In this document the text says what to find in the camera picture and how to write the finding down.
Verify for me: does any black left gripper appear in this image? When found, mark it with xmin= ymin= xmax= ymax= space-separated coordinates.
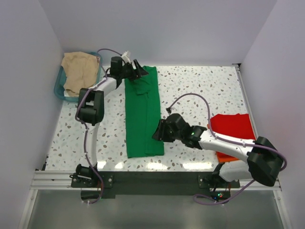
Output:
xmin=120 ymin=60 xmax=149 ymax=82

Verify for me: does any green t shirt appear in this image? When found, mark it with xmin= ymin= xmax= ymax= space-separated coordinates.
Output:
xmin=124 ymin=66 xmax=164 ymax=158

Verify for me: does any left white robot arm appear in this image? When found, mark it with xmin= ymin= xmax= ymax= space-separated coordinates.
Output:
xmin=75 ymin=53 xmax=148 ymax=187

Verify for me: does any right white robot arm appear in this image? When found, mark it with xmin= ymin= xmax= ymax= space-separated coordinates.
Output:
xmin=152 ymin=114 xmax=286 ymax=187

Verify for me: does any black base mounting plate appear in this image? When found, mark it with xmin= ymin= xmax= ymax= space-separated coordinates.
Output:
xmin=70 ymin=171 xmax=240 ymax=200

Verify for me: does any beige t shirt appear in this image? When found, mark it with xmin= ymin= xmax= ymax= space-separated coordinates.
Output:
xmin=61 ymin=52 xmax=100 ymax=97

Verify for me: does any folded orange t shirt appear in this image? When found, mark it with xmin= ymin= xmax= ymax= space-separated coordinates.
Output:
xmin=211 ymin=120 xmax=242 ymax=162

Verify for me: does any teal plastic basket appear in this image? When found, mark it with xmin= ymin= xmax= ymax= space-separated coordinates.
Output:
xmin=53 ymin=52 xmax=102 ymax=102

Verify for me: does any folded red t shirt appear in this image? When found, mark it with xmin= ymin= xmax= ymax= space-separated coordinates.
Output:
xmin=210 ymin=114 xmax=255 ymax=140

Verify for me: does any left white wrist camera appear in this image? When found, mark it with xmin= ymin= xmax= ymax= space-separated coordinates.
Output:
xmin=121 ymin=51 xmax=132 ymax=63

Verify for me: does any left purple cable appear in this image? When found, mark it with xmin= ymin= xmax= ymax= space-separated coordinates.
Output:
xmin=75 ymin=48 xmax=131 ymax=205

